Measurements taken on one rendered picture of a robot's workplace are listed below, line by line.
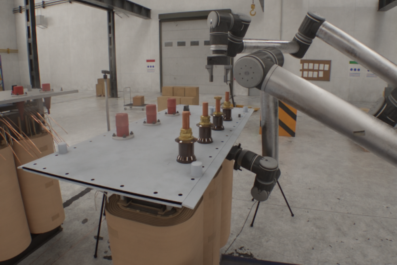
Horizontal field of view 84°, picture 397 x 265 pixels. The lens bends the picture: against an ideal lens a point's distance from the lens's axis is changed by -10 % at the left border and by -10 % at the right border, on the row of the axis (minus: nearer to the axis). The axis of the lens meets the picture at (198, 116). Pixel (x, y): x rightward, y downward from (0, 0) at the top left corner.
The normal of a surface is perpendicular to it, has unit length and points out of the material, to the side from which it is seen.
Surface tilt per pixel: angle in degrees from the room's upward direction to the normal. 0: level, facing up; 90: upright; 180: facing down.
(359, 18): 90
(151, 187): 0
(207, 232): 90
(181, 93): 90
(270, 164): 16
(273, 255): 0
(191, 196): 11
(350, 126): 92
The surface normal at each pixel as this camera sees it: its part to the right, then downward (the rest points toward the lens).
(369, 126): -0.23, -0.26
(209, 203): 0.65, 0.15
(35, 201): 0.40, 0.18
